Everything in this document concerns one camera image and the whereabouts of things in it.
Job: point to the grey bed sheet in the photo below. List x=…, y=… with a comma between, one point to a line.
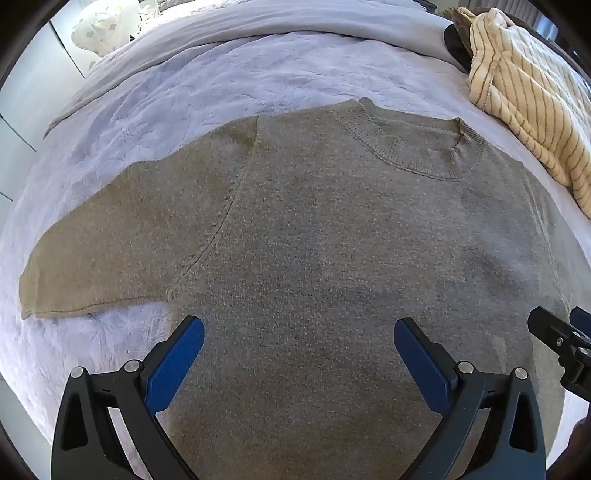
x=277, y=14

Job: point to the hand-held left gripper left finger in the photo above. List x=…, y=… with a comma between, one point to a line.
x=178, y=355

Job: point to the white plush pillow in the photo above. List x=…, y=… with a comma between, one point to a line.
x=101, y=27

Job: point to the cream striped garment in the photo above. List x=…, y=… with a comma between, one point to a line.
x=521, y=92

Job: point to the olive grey knit sweater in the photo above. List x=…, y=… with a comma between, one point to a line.
x=323, y=254

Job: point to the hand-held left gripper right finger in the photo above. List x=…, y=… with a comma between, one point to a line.
x=422, y=364

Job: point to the dark cloth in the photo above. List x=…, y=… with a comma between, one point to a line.
x=455, y=44

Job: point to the white wardrobe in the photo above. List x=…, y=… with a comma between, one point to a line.
x=32, y=92

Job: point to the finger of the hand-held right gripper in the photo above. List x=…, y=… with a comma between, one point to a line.
x=561, y=344
x=581, y=318

